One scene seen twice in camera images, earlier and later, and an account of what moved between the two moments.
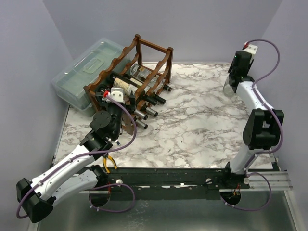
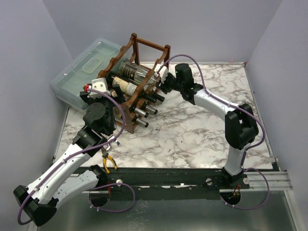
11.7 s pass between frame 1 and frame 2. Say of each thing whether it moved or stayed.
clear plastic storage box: stayed
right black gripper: moved
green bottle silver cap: stayed
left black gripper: moved
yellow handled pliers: stayed
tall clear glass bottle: moved
